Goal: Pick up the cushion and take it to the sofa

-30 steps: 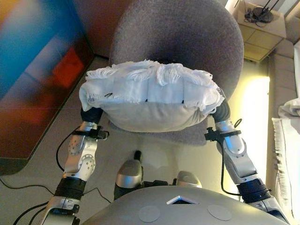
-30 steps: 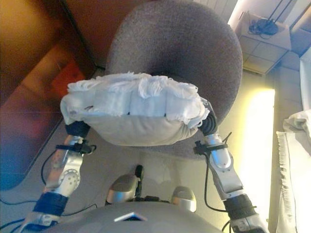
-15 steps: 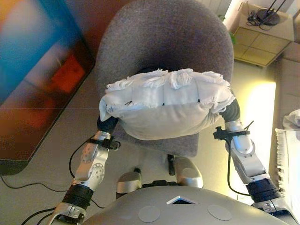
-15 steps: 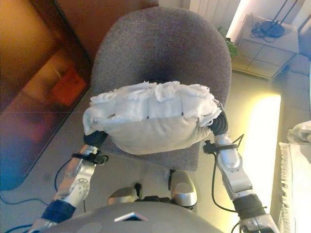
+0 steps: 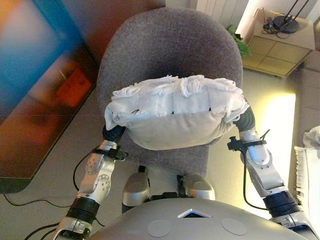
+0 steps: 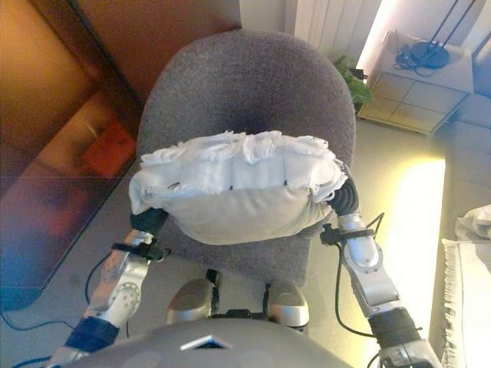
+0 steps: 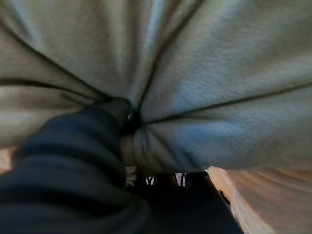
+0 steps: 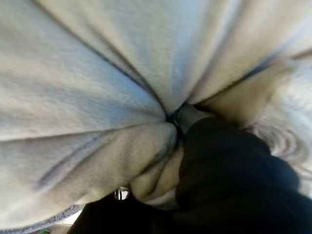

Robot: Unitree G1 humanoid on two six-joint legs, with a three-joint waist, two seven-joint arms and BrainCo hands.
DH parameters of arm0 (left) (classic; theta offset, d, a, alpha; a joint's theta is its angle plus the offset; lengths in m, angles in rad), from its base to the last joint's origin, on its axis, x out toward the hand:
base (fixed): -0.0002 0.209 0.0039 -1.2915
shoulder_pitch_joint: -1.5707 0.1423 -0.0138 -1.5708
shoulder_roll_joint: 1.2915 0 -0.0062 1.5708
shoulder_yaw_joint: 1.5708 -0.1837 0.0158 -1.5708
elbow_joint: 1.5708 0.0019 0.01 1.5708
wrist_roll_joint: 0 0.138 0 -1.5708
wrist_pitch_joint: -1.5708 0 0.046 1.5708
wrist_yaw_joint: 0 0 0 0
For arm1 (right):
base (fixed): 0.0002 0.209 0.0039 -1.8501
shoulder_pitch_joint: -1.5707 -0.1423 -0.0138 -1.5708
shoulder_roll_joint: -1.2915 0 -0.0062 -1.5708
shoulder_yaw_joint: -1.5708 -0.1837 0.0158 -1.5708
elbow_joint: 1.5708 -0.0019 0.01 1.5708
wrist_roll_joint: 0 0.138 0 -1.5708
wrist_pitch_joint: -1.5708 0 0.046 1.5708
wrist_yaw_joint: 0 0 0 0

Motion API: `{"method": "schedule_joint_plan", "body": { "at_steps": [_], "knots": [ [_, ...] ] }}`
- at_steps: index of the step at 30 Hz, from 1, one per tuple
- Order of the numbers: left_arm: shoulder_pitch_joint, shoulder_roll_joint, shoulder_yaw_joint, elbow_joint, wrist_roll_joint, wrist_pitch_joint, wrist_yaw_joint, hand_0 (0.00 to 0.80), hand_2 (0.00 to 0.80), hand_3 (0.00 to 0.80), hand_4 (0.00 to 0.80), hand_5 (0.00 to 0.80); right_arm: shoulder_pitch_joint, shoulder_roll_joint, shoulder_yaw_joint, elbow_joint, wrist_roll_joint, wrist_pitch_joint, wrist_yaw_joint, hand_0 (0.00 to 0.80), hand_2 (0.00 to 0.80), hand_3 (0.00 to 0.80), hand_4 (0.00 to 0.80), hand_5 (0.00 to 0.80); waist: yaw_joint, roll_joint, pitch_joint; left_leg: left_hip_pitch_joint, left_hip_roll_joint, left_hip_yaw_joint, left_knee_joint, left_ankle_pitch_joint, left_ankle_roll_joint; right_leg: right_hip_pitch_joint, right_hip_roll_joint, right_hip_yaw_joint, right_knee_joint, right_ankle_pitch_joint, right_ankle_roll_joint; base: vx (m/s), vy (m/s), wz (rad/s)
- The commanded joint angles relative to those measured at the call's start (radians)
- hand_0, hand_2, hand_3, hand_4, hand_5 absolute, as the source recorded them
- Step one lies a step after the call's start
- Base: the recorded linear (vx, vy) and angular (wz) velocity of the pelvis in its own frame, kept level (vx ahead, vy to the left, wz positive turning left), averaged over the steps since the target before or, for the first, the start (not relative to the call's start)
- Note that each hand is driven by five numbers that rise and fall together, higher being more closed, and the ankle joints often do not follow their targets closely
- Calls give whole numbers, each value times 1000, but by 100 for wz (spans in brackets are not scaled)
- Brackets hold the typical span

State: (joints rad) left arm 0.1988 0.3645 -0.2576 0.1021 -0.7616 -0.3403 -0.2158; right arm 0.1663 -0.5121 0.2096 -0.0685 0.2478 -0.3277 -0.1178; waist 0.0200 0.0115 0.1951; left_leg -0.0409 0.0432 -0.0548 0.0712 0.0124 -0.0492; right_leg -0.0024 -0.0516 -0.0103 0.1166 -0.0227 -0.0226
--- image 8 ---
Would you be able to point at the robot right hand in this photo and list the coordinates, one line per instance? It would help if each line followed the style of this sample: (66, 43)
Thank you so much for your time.
(231, 182)

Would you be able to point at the white fringed cushion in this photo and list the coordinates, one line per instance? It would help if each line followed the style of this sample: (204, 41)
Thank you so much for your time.
(97, 85)

